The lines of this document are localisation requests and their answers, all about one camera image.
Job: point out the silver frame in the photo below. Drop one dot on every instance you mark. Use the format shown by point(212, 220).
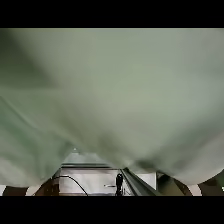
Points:
point(135, 184)

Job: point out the pale green garment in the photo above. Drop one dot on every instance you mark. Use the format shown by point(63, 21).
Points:
point(113, 96)

